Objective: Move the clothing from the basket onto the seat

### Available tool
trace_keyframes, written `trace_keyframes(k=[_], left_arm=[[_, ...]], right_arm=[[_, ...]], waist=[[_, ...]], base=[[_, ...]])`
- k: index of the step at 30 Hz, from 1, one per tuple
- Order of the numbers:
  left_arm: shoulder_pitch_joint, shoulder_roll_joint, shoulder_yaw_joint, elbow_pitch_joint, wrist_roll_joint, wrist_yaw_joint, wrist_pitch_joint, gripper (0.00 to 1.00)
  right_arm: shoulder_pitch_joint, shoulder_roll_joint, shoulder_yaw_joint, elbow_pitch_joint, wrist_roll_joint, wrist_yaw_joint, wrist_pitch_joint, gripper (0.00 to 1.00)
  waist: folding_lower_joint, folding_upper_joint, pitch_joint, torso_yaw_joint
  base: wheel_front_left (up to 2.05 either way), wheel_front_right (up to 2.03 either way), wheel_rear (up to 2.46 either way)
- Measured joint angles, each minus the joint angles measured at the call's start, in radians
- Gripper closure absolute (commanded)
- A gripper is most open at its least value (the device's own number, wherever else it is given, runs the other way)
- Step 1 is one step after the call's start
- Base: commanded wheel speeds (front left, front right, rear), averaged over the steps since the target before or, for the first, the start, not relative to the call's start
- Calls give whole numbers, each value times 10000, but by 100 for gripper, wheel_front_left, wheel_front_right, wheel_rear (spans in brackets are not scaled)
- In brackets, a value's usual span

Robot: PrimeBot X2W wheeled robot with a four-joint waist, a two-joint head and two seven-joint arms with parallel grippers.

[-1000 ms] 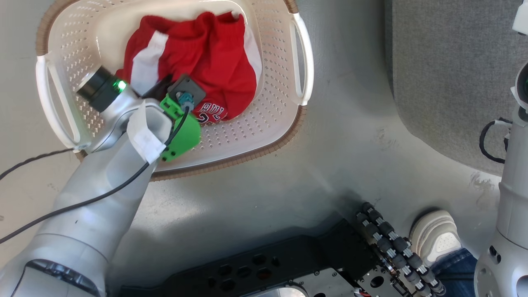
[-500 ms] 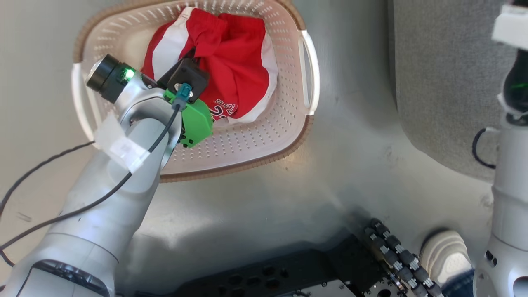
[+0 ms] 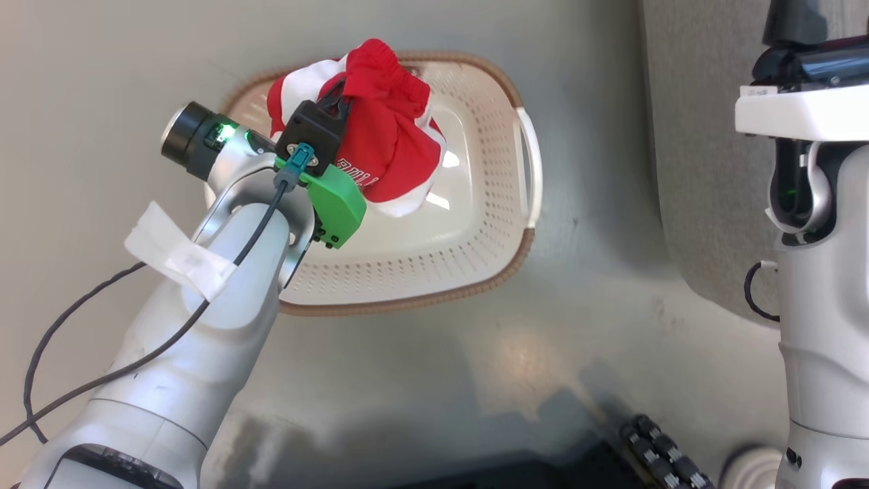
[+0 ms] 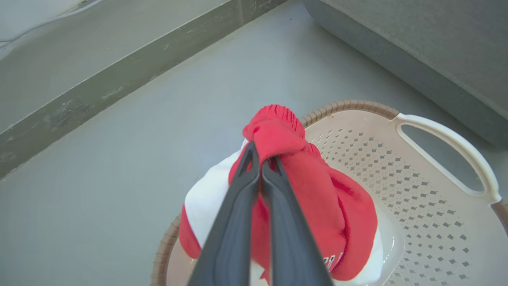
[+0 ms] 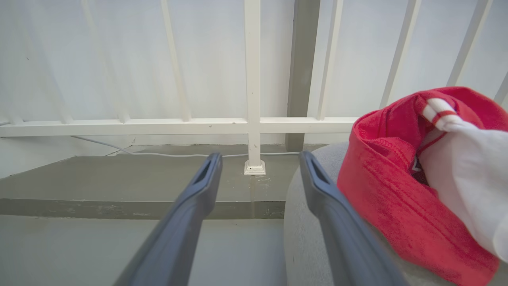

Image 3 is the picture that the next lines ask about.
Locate cream perforated laundry basket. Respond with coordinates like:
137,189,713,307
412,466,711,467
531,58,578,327
204,51,544,317

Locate grey fabric sofa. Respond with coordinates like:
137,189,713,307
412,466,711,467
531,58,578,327
642,0,781,328

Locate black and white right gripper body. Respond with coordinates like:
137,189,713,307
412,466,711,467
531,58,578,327
735,35,869,143

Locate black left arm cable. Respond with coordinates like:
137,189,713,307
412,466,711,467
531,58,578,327
0,143,318,448

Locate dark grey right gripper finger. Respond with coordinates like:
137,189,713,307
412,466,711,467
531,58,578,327
762,0,832,48

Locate white round base part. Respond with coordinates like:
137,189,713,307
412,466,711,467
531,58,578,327
718,445,783,489

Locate white tape label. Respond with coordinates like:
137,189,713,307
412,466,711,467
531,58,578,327
124,200,238,304

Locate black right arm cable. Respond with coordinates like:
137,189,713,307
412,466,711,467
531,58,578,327
743,260,781,323

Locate red shorts with white trim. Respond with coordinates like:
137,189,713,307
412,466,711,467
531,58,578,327
266,39,449,218

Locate black and green left gripper body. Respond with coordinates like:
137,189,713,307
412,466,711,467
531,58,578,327
274,101,368,249

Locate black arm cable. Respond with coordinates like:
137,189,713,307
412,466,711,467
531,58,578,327
743,260,781,323
0,143,318,448

